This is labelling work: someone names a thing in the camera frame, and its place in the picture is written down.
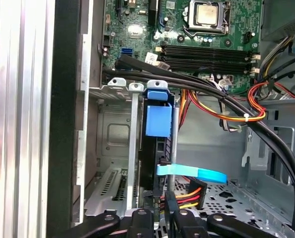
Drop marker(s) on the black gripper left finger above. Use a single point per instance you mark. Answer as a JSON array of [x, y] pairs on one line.
[[142, 223]]

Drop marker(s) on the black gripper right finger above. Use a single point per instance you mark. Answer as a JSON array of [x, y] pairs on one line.
[[184, 223]]

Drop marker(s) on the hard disk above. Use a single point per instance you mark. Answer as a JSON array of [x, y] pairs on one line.
[[158, 121]]

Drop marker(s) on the metal disk bay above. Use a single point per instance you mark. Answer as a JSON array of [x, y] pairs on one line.
[[133, 148]]

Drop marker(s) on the black PC case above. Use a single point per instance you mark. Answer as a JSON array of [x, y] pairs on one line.
[[63, 99]]

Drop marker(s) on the grey optical drive cage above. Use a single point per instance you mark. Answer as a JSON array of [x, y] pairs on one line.
[[286, 111]]

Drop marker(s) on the black RAM slot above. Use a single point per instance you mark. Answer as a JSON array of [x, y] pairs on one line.
[[207, 50], [207, 65]]

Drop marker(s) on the green motherboard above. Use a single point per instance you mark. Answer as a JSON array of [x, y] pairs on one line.
[[239, 29]]

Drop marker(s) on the CPU socket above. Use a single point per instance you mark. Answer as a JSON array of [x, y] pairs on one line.
[[191, 15]]

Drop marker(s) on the silver CPU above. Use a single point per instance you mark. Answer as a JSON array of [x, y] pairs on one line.
[[207, 13]]

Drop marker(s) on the grey power supply unit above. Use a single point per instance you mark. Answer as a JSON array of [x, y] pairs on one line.
[[279, 15]]

